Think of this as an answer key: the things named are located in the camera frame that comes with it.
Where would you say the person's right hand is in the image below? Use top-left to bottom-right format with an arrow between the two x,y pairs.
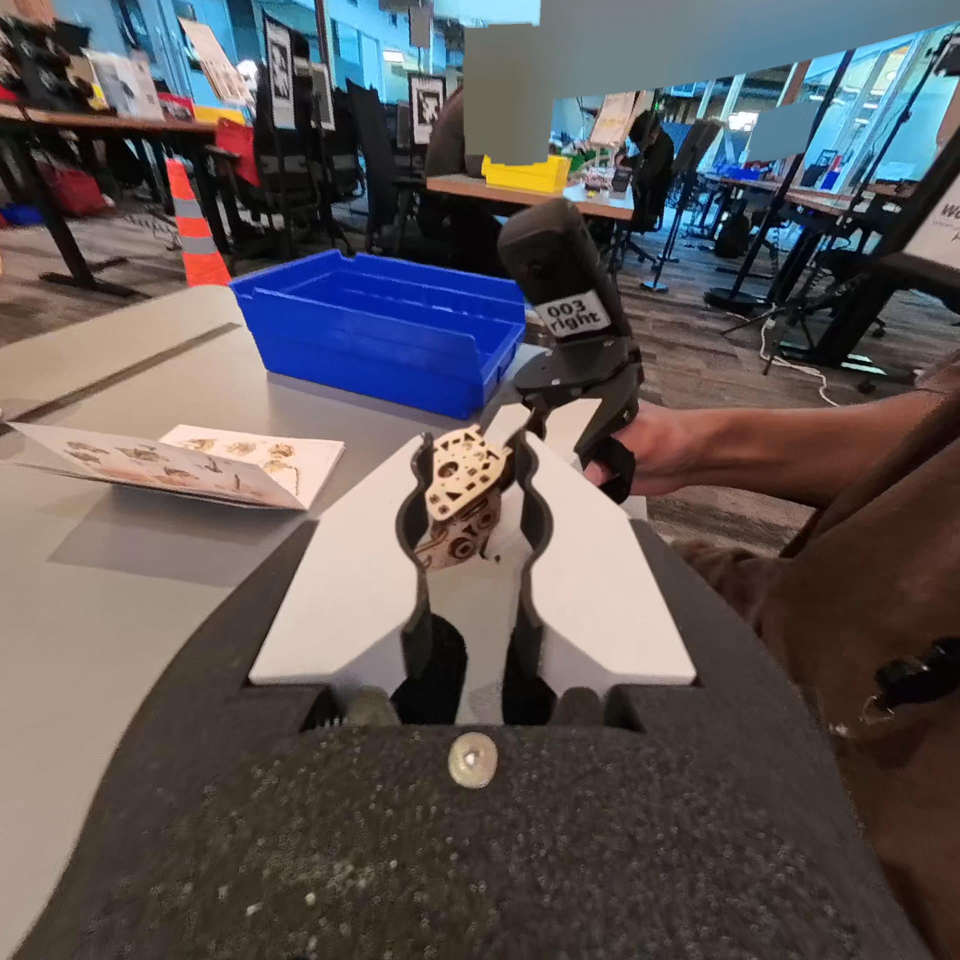
583,401 -> 721,502

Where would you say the white framed sign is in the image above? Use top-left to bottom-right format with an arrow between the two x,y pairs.
898,150 -> 960,262

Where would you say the black and white marker sign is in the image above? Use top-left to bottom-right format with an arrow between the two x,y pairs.
261,15 -> 295,130
408,72 -> 447,146

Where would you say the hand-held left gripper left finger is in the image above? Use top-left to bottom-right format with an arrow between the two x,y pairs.
247,433 -> 436,690

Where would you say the blue plastic bin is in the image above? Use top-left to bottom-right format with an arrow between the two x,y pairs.
228,249 -> 528,422

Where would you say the printed instruction booklet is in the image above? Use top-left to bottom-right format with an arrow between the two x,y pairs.
6,421 -> 347,513

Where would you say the wooden table with bins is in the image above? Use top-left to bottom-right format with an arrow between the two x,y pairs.
425,172 -> 637,224

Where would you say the yellow plastic bin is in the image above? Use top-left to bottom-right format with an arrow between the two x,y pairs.
481,153 -> 573,193

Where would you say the tan wall poster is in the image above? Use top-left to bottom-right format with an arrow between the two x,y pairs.
178,18 -> 255,108

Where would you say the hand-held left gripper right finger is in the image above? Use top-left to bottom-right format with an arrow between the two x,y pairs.
516,431 -> 700,693

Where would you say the orange traffic cone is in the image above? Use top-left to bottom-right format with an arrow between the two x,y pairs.
165,157 -> 233,289

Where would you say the black office chair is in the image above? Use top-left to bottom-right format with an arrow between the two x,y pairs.
343,78 -> 430,258

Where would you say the person's brown clothing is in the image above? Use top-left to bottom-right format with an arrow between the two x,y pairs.
671,360 -> 960,960

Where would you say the wooden model assembly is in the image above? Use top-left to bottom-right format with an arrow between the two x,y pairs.
414,423 -> 516,573

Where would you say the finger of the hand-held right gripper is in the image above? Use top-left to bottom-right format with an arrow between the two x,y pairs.
541,398 -> 603,462
484,403 -> 544,453

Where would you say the red bag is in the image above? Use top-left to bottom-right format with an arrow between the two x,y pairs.
39,163 -> 108,220

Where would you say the white floor cable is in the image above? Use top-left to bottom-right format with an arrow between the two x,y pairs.
756,313 -> 843,408

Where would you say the wooden desk with black legs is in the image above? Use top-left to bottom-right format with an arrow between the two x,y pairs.
0,99 -> 230,300

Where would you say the person's right forearm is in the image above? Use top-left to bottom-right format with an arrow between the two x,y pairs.
690,388 -> 935,504

